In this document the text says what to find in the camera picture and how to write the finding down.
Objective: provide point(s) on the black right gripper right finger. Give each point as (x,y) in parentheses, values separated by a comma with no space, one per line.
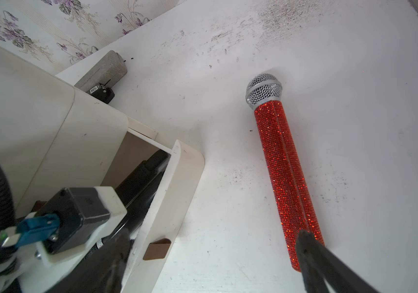
(320,269)

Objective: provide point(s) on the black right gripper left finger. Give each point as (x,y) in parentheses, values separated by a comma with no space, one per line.
(102,272)

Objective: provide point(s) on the white plastic drawer cabinet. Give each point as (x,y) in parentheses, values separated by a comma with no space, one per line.
(52,135)

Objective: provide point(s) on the black microphone in drawer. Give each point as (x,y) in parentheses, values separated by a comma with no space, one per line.
(138,190)

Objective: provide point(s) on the black stapler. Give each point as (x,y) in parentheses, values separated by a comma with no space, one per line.
(102,93)

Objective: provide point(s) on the grey whiteboard eraser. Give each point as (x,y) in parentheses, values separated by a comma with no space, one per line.
(108,71)

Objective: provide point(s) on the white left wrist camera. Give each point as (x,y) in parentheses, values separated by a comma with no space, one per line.
(51,242)

